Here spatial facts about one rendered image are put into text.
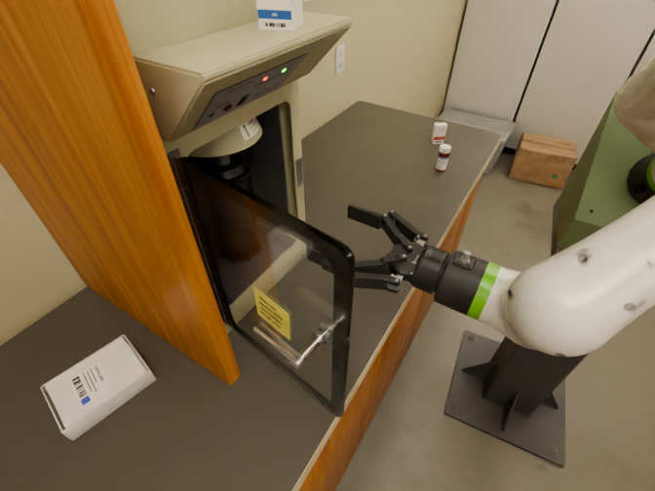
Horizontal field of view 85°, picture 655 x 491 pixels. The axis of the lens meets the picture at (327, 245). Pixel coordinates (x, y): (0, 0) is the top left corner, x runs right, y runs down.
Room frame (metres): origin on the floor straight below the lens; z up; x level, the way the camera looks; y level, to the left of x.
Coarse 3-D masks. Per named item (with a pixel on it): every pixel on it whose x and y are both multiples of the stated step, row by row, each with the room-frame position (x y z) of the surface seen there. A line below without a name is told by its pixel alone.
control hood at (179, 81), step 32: (224, 32) 0.56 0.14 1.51; (256, 32) 0.56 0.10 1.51; (288, 32) 0.56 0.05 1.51; (320, 32) 0.57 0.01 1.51; (160, 64) 0.42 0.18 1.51; (192, 64) 0.42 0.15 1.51; (224, 64) 0.42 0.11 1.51; (256, 64) 0.46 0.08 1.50; (160, 96) 0.43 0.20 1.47; (192, 96) 0.40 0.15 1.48; (160, 128) 0.44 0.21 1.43; (192, 128) 0.45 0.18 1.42
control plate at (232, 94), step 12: (300, 60) 0.58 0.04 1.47; (264, 72) 0.50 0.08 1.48; (276, 72) 0.54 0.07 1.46; (288, 72) 0.58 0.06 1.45; (240, 84) 0.46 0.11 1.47; (252, 84) 0.50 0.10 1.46; (264, 84) 0.54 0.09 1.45; (216, 96) 0.43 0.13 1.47; (228, 96) 0.46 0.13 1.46; (240, 96) 0.50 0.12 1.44; (252, 96) 0.54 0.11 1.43; (216, 108) 0.46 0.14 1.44; (204, 120) 0.46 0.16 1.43
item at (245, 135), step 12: (252, 120) 0.65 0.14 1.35; (228, 132) 0.59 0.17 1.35; (240, 132) 0.60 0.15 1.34; (252, 132) 0.62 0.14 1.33; (204, 144) 0.57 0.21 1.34; (216, 144) 0.57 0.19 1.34; (228, 144) 0.58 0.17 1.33; (240, 144) 0.59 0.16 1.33; (252, 144) 0.61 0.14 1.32; (192, 156) 0.57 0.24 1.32; (204, 156) 0.56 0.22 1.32; (216, 156) 0.56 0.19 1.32
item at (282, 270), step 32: (192, 192) 0.42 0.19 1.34; (224, 192) 0.37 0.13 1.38; (224, 224) 0.38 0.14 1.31; (256, 224) 0.33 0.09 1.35; (288, 224) 0.30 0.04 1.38; (224, 256) 0.40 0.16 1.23; (256, 256) 0.34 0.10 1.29; (288, 256) 0.30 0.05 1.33; (320, 256) 0.27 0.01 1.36; (352, 256) 0.25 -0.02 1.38; (224, 288) 0.42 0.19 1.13; (288, 288) 0.31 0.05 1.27; (320, 288) 0.27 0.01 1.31; (352, 288) 0.25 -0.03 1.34; (256, 320) 0.37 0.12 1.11; (320, 320) 0.27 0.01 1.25; (320, 352) 0.27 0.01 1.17; (320, 384) 0.27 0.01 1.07
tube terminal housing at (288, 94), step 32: (128, 0) 0.46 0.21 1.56; (160, 0) 0.50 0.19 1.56; (192, 0) 0.54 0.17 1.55; (224, 0) 0.58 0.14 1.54; (128, 32) 0.45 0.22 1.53; (160, 32) 0.49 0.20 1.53; (192, 32) 0.53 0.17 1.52; (288, 96) 0.69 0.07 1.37; (224, 128) 0.54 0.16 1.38; (288, 128) 0.72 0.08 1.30; (288, 160) 0.71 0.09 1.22; (288, 192) 0.71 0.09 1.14
